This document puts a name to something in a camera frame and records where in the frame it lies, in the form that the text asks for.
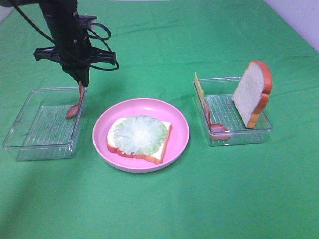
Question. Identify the left clear plastic container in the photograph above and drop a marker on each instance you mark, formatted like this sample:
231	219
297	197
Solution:
41	131

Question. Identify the green lettuce leaf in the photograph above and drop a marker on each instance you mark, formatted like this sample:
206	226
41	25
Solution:
140	135

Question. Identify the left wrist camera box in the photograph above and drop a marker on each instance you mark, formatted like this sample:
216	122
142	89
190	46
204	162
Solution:
87	21

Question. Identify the yellow cheese slice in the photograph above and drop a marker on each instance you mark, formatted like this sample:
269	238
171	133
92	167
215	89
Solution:
199	88

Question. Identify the toast bread slice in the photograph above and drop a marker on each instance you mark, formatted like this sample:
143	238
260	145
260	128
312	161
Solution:
252	93
162	152

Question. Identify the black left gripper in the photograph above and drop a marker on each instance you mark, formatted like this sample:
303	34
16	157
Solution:
78	55

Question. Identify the green tablecloth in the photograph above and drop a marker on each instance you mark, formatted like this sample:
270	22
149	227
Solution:
258	191

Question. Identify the pink round plate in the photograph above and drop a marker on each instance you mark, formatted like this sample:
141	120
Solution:
177	141

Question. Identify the right clear plastic container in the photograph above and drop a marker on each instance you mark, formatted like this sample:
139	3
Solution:
218	92

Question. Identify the clear plastic container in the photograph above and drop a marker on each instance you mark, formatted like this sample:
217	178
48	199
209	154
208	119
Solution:
41	131
218	92

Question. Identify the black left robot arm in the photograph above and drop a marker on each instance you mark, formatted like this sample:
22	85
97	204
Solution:
71	34

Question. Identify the bacon strip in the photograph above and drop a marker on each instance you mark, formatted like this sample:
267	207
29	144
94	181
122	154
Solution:
215	127
73	110

